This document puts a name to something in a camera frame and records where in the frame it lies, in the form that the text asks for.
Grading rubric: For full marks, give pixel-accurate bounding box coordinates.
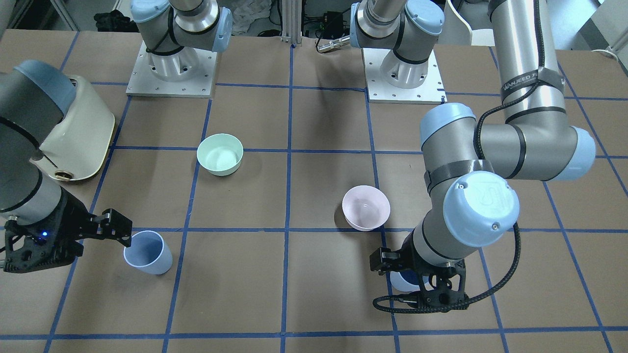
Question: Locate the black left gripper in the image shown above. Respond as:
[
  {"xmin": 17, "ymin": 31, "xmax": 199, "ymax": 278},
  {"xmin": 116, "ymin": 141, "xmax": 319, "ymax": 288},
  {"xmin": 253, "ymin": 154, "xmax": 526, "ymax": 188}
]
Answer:
[{"xmin": 369, "ymin": 241, "xmax": 467, "ymax": 310}]

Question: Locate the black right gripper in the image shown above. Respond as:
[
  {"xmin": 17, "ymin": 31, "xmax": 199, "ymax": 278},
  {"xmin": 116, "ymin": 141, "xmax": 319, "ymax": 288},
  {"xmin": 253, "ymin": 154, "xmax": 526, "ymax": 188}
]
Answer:
[{"xmin": 3, "ymin": 189, "xmax": 132, "ymax": 273}]

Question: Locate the blue cup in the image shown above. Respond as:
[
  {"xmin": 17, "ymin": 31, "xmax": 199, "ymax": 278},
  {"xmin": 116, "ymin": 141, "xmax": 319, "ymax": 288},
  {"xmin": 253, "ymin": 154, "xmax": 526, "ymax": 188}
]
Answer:
[
  {"xmin": 390, "ymin": 270, "xmax": 429, "ymax": 293},
  {"xmin": 123, "ymin": 230, "xmax": 173, "ymax": 275}
]

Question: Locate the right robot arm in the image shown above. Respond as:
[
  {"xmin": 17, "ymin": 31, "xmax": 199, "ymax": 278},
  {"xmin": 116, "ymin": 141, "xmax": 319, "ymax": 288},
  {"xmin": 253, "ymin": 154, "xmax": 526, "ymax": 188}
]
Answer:
[{"xmin": 1, "ymin": 0, "xmax": 233, "ymax": 273}]

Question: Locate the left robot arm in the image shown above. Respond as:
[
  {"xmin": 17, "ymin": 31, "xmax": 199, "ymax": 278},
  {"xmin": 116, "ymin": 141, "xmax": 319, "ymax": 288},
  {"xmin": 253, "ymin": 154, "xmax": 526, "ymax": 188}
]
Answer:
[{"xmin": 369, "ymin": 0, "xmax": 595, "ymax": 314}]

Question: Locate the pink bowl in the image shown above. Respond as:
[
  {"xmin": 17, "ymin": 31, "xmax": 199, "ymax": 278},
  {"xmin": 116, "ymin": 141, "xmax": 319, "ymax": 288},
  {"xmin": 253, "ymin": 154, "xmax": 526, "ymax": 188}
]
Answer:
[{"xmin": 341, "ymin": 185, "xmax": 391, "ymax": 231}]

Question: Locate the cream white appliance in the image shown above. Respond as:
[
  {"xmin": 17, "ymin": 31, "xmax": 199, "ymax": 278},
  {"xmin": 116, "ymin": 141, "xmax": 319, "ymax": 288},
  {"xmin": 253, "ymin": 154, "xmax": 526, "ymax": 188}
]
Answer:
[{"xmin": 30, "ymin": 75, "xmax": 116, "ymax": 181}]

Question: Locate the mint green bowl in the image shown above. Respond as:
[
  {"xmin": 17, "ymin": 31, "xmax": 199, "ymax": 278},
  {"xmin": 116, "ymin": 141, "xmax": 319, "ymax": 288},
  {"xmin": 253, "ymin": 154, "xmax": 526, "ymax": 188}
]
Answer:
[{"xmin": 196, "ymin": 133, "xmax": 244, "ymax": 176}]

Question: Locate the white chair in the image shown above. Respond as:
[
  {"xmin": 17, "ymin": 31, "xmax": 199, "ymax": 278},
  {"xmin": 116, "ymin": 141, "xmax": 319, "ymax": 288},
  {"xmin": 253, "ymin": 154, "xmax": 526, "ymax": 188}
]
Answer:
[{"xmin": 438, "ymin": 0, "xmax": 495, "ymax": 47}]

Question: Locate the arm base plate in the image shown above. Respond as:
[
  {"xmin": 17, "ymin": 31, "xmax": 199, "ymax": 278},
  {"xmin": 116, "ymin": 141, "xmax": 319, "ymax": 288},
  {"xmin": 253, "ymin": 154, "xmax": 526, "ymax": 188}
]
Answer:
[
  {"xmin": 126, "ymin": 43, "xmax": 218, "ymax": 99},
  {"xmin": 363, "ymin": 48, "xmax": 448, "ymax": 104}
]

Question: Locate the aluminium frame post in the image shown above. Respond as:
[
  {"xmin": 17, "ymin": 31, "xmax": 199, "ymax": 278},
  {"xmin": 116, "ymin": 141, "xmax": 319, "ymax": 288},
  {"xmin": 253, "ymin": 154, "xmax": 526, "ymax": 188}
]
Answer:
[{"xmin": 279, "ymin": 0, "xmax": 303, "ymax": 47}]

